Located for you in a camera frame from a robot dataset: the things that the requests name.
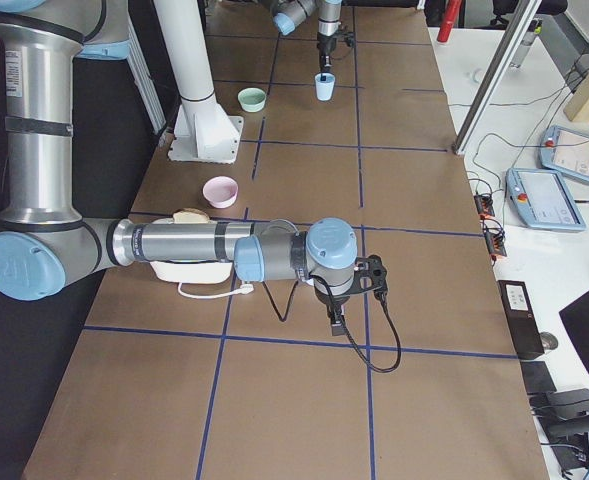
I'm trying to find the near teach pendant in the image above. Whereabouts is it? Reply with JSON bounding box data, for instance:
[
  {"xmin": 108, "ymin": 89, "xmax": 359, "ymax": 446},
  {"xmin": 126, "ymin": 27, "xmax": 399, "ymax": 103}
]
[{"xmin": 505, "ymin": 168, "xmax": 587, "ymax": 232}]

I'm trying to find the aluminium frame post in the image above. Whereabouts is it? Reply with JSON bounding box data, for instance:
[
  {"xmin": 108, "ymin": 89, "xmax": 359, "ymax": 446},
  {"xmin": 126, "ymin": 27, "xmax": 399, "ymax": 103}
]
[{"xmin": 452, "ymin": 0, "xmax": 542, "ymax": 155}]

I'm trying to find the mint green bowl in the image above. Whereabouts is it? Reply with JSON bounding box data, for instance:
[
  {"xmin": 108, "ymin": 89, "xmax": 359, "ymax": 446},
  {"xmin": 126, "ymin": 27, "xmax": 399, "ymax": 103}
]
[{"xmin": 237, "ymin": 87, "xmax": 267, "ymax": 113}]

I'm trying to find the light blue cup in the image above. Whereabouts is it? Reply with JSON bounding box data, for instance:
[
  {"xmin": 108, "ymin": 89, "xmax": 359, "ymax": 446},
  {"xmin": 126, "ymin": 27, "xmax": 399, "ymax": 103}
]
[{"xmin": 314, "ymin": 72, "xmax": 335, "ymax": 102}]

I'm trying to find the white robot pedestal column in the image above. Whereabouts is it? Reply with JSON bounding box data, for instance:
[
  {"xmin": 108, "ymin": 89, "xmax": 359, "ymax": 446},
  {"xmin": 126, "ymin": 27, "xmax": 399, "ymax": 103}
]
[{"xmin": 154, "ymin": 0, "xmax": 244, "ymax": 164}]

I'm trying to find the teach pendant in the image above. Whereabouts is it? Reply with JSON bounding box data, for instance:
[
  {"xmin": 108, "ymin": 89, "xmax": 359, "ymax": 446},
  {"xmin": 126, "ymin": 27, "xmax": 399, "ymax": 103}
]
[
  {"xmin": 539, "ymin": 125, "xmax": 589, "ymax": 183},
  {"xmin": 505, "ymin": 168, "xmax": 587, "ymax": 232}
]

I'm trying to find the red fire extinguisher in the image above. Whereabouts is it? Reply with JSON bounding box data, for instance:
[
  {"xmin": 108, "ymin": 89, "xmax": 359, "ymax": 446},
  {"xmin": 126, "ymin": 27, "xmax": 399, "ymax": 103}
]
[{"xmin": 437, "ymin": 0, "xmax": 463, "ymax": 44}]

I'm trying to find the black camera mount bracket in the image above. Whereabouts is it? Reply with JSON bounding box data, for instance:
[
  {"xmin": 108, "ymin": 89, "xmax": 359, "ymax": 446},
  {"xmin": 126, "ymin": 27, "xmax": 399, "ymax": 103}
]
[{"xmin": 347, "ymin": 254, "xmax": 388, "ymax": 303}]

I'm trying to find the toast bread slice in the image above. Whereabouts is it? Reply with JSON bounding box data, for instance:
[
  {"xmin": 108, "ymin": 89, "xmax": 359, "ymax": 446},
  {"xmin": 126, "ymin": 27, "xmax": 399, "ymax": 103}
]
[{"xmin": 172, "ymin": 208, "xmax": 210, "ymax": 224}]

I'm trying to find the orange black connector strip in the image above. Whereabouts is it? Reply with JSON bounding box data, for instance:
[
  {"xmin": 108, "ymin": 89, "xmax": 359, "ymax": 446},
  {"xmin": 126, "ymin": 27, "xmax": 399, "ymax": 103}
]
[{"xmin": 473, "ymin": 193, "xmax": 507, "ymax": 263}]

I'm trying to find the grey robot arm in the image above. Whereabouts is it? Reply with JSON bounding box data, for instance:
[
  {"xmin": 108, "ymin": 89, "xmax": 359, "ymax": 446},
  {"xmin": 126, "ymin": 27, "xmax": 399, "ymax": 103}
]
[
  {"xmin": 0, "ymin": 1, "xmax": 365, "ymax": 335},
  {"xmin": 259, "ymin": 0, "xmax": 342, "ymax": 80}
]

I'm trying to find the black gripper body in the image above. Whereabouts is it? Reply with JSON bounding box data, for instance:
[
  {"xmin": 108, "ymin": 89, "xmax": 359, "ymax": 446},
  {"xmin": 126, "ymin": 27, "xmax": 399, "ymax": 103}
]
[
  {"xmin": 316, "ymin": 33, "xmax": 335, "ymax": 58},
  {"xmin": 314, "ymin": 285, "xmax": 349, "ymax": 317}
]

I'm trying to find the pink bowl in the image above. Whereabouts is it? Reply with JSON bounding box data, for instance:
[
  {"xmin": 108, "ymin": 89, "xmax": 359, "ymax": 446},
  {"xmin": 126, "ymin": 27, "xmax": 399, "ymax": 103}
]
[{"xmin": 202, "ymin": 176, "xmax": 239, "ymax": 209}]

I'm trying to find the far teach pendant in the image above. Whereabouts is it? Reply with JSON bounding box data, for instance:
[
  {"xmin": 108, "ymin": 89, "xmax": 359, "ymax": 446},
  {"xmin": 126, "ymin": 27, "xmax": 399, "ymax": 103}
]
[{"xmin": 539, "ymin": 125, "xmax": 589, "ymax": 183}]

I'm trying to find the white toaster power cord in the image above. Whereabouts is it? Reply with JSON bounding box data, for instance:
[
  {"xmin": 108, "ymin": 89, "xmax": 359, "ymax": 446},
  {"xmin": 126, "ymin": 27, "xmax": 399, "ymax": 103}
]
[{"xmin": 176, "ymin": 281, "xmax": 255, "ymax": 300}]

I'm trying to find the black box with label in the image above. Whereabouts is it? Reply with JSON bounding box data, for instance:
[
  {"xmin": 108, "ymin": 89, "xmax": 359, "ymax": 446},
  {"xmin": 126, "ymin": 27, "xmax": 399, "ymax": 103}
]
[{"xmin": 497, "ymin": 280, "xmax": 544, "ymax": 360}]

